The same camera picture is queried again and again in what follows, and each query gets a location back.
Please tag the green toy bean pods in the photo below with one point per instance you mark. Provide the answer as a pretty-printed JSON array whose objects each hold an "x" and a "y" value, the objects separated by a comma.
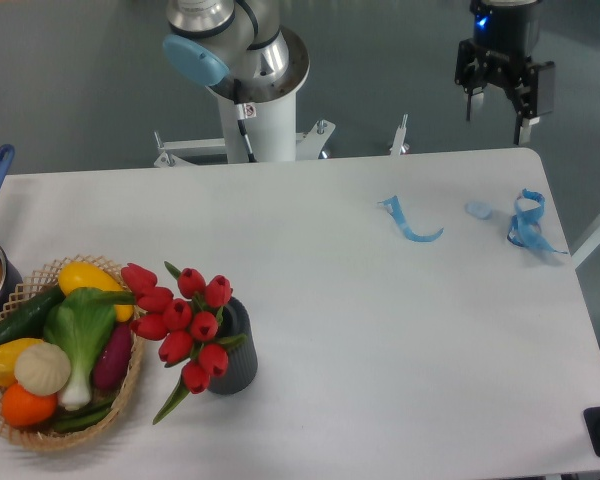
[{"x": 83, "y": 418}]

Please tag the yellow toy squash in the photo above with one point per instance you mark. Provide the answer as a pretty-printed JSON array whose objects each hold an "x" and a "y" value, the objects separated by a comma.
[{"x": 80, "y": 274}]

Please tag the green toy cucumber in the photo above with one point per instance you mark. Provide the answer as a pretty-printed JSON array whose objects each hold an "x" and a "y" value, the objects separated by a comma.
[{"x": 28, "y": 319}]

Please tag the woven wicker basket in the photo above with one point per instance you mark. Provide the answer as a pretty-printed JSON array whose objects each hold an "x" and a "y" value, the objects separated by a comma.
[{"x": 47, "y": 440}]

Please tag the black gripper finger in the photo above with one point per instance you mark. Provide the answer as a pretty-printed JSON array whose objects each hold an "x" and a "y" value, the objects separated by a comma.
[
  {"x": 533, "y": 97},
  {"x": 469, "y": 76}
]

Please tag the cream toy steamed bun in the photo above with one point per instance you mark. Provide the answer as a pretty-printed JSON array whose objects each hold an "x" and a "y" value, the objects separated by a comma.
[{"x": 42, "y": 369}]

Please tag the orange toy fruit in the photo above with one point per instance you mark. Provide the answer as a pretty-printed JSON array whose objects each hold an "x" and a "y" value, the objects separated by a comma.
[{"x": 20, "y": 408}]

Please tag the yellow toy bell pepper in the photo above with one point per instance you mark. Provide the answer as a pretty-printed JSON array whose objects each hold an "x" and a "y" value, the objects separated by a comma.
[{"x": 9, "y": 353}]

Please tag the red tulip bouquet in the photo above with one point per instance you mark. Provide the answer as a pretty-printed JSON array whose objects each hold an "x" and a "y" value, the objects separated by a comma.
[{"x": 186, "y": 322}]

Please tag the dark grey ribbed vase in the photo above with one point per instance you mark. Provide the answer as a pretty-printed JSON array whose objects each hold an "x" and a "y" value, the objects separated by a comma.
[{"x": 243, "y": 361}]

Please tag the tangled blue ribbon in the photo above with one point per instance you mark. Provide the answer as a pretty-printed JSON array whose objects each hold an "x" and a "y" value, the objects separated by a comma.
[{"x": 524, "y": 228}]

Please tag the green toy bok choy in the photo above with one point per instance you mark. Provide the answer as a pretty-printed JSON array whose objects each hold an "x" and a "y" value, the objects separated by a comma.
[{"x": 80, "y": 326}]

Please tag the curved blue tape strip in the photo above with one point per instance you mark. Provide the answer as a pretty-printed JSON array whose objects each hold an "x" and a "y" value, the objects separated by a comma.
[{"x": 394, "y": 209}]

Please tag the purple toy sweet potato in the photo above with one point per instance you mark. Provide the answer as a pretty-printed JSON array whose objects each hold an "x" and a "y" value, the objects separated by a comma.
[{"x": 112, "y": 365}]

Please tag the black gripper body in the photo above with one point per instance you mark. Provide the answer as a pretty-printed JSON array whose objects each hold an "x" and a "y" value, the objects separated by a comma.
[{"x": 499, "y": 52}]

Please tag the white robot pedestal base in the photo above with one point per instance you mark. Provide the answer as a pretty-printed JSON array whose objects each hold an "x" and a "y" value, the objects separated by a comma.
[{"x": 252, "y": 132}]

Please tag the small light blue cap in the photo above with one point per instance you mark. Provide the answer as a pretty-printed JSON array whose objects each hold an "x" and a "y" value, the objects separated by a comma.
[{"x": 478, "y": 210}]

